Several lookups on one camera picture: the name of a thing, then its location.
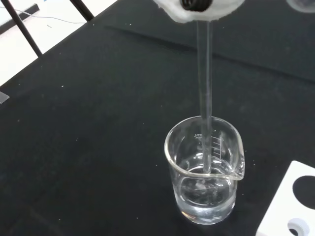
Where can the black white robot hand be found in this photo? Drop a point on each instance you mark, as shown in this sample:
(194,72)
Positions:
(177,12)

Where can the white test tube rack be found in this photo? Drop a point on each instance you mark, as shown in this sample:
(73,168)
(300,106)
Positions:
(278,196)

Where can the black tripod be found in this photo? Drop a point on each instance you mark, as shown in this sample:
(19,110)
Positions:
(82,9)
(25,34)

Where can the black bench cloth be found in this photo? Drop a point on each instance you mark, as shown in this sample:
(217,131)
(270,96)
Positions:
(98,123)

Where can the black flat bar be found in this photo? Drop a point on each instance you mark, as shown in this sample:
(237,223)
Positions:
(22,17)

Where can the clear glass beaker with water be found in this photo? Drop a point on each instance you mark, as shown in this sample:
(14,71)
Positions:
(204,196)

